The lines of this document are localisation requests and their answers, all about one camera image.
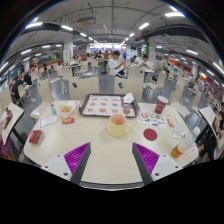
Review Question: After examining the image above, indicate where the white paper card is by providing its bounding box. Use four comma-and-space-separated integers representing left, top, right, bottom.
40, 116, 58, 128

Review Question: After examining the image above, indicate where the round red coaster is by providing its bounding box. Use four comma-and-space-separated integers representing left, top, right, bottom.
143, 129, 157, 141

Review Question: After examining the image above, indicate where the red packet on table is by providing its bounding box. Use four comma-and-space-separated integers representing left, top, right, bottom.
29, 130, 42, 144

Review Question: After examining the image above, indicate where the red paper cup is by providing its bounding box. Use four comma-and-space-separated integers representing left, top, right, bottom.
155, 96, 168, 114

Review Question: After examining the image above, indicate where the small glass cup on tray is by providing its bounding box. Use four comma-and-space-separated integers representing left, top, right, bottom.
122, 104, 130, 115

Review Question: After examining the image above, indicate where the man in white shirt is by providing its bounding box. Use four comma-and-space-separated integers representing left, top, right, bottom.
108, 51, 125, 78

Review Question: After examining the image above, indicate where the beige chair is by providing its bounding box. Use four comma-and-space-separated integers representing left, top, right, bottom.
69, 77, 99, 100
114, 78, 144, 102

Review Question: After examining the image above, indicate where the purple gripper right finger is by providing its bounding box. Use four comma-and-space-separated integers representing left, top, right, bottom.
131, 142, 184, 186

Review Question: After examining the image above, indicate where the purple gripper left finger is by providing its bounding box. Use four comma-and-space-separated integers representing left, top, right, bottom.
41, 142, 92, 186

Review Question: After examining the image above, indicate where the person in black left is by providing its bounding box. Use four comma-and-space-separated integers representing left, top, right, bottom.
10, 76, 30, 102

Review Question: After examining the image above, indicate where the beige chair right front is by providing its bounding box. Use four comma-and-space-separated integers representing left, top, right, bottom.
114, 78, 144, 102

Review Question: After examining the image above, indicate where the printed paper leaflet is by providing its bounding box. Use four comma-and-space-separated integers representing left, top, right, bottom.
138, 110, 166, 129

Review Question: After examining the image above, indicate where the plastic cup with orange drink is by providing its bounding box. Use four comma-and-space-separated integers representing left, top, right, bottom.
171, 132, 195, 158

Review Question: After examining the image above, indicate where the small green bottle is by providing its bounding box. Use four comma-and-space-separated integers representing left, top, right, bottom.
50, 104, 57, 115

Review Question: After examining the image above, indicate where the yellow mug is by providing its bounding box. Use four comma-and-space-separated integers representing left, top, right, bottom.
108, 114, 132, 137

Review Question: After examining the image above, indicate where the beige chair left front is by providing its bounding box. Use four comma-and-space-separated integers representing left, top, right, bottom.
69, 77, 99, 100

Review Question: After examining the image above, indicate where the clear bag with fries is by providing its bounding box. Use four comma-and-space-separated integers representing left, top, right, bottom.
57, 101, 78, 119

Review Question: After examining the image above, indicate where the crumpled white napkin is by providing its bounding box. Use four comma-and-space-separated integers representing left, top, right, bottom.
123, 93, 134, 104

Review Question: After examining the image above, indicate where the small red sauce packet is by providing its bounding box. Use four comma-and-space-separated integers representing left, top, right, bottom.
62, 117, 75, 124

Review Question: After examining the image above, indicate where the brown food tray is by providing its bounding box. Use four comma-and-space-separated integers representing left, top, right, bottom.
79, 94, 139, 118

